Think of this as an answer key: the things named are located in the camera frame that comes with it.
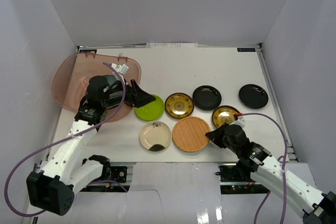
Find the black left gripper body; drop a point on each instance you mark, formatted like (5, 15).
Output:
(133, 93)

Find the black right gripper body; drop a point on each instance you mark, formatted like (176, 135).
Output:
(232, 147)

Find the lime green plate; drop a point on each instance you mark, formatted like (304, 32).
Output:
(151, 111)

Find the woven wicker plate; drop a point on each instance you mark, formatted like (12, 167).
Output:
(189, 134)

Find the black glossy plate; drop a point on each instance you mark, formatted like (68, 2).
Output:
(253, 96)
(206, 98)

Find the cream plate with dark glaze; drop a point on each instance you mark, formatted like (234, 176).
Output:
(155, 136)

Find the large yellow patterned plate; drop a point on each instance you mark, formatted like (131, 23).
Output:
(179, 105)

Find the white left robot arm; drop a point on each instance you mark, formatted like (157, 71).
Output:
(54, 187)

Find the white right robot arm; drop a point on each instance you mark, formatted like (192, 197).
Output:
(309, 203)

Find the pink translucent plastic bin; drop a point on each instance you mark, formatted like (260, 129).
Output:
(72, 78)

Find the small yellow patterned plate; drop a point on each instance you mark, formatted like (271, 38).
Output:
(224, 114)

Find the blue table label sticker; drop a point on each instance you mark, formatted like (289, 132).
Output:
(246, 49)

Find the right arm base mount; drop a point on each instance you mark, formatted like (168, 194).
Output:
(234, 182)

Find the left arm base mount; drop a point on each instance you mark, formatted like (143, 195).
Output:
(114, 181)

